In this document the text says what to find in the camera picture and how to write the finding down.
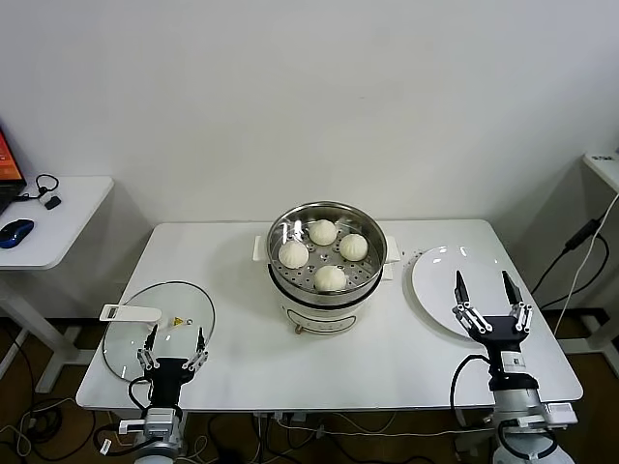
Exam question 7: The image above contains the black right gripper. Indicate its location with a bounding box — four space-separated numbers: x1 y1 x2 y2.
452 270 534 362

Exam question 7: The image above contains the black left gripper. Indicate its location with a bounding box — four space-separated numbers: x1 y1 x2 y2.
135 324 210 410

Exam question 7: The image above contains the white steamed baozi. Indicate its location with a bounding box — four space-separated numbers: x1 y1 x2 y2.
339 233 369 261
309 218 339 246
279 241 310 270
313 264 348 294

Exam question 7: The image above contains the stainless steel steamer basket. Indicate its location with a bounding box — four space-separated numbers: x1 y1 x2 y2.
251 201 402 297

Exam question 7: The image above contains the white round plate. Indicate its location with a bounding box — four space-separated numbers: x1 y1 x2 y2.
410 245 529 341

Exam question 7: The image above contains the white power strip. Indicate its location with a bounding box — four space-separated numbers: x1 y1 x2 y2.
253 410 315 424

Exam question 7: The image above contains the white electric cooker pot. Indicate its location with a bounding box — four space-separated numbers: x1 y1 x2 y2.
268 263 396 335

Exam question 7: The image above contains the white side desk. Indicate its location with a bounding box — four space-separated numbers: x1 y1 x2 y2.
0 174 115 393

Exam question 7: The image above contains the blue computer mouse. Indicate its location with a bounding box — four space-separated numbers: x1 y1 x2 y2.
0 218 36 249

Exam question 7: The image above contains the black laptop red screen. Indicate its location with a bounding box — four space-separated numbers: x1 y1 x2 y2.
0 120 26 214

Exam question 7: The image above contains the glass lid with white handle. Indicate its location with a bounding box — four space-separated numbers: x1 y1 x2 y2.
99 281 217 381

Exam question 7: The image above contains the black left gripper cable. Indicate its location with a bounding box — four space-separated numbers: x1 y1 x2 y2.
128 377 155 412

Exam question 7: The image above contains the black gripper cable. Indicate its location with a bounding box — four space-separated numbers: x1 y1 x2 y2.
128 377 155 412
450 355 494 429

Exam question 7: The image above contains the white hanging cable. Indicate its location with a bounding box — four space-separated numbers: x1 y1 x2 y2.
553 192 619 339

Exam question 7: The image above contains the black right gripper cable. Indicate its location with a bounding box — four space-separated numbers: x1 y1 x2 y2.
450 355 494 429

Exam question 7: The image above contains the black power adapter cable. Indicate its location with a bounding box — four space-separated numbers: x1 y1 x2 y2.
531 217 611 310

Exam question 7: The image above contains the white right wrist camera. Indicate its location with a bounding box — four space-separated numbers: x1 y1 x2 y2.
544 401 577 429

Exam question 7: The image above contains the black earphone cable loop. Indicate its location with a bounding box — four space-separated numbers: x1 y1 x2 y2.
17 172 60 200

